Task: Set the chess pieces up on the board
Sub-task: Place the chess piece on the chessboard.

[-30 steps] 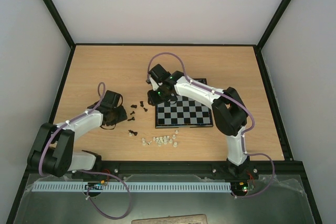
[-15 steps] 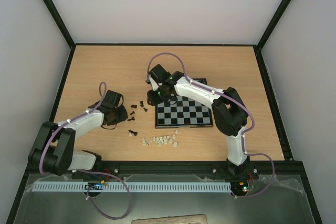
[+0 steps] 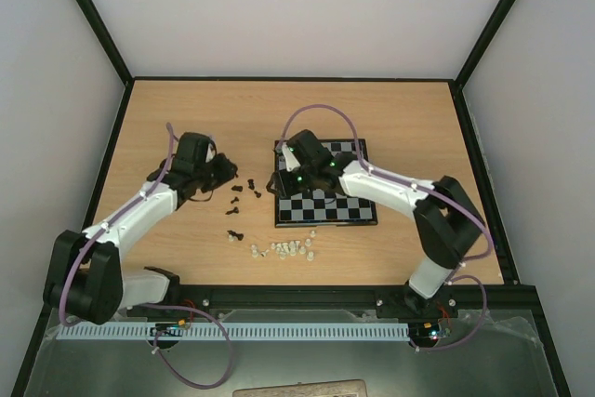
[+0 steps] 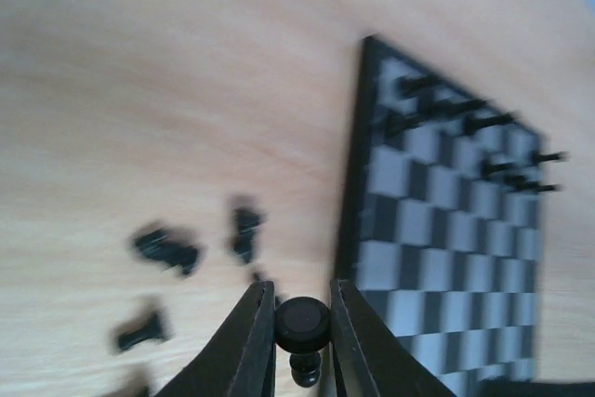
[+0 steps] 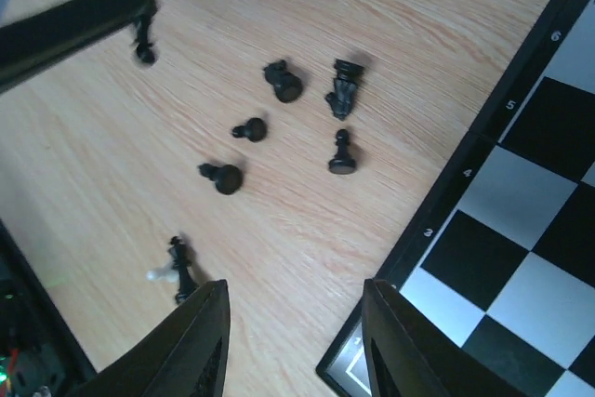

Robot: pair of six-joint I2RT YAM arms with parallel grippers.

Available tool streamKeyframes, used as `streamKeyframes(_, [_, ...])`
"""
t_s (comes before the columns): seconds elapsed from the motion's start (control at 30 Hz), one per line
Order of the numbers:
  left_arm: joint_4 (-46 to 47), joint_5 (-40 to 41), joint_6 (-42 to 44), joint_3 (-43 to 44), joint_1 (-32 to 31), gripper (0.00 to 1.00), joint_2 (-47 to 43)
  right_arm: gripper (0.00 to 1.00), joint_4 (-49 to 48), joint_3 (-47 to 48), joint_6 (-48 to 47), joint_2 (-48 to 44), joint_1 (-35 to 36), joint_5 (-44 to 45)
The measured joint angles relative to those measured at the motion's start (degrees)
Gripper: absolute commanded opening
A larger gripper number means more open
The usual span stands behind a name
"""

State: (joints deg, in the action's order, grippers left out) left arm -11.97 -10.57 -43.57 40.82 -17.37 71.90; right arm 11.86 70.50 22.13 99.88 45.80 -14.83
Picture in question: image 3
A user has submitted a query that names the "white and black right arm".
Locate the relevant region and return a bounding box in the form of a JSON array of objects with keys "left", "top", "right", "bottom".
[{"left": 267, "top": 129, "right": 486, "bottom": 315}]

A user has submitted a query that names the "small circuit board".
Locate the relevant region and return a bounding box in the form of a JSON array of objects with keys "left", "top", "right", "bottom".
[{"left": 417, "top": 319, "right": 453, "bottom": 340}]

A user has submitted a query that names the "white chess pieces cluster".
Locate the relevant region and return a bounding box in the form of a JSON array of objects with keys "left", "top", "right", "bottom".
[{"left": 270, "top": 238, "right": 314, "bottom": 258}]

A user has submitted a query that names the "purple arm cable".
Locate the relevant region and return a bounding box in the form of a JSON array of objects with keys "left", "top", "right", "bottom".
[
  {"left": 58, "top": 122, "right": 232, "bottom": 390},
  {"left": 282, "top": 103, "right": 495, "bottom": 352}
]

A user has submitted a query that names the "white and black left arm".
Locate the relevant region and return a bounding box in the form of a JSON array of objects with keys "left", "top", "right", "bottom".
[{"left": 43, "top": 132, "right": 237, "bottom": 327}]

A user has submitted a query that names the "black and grey chessboard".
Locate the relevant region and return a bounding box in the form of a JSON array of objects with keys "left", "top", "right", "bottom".
[{"left": 271, "top": 138, "right": 378, "bottom": 229}]

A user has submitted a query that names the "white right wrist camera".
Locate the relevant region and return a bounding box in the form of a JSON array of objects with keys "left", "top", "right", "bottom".
[{"left": 281, "top": 142, "right": 301, "bottom": 172}]

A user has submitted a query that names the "black enclosure frame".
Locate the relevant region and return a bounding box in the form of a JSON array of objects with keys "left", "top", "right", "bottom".
[{"left": 11, "top": 0, "right": 571, "bottom": 396}]

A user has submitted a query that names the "light blue cable duct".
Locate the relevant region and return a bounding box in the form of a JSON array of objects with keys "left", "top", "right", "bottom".
[{"left": 56, "top": 322, "right": 410, "bottom": 342}]

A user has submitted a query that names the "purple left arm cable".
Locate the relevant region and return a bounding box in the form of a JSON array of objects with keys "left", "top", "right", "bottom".
[{"left": 58, "top": 122, "right": 232, "bottom": 390}]

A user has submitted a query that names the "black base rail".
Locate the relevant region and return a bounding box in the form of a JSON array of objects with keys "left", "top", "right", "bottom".
[{"left": 160, "top": 284, "right": 543, "bottom": 322}]

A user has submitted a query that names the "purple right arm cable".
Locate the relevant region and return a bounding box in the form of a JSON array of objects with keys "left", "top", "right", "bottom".
[{"left": 282, "top": 103, "right": 495, "bottom": 352}]

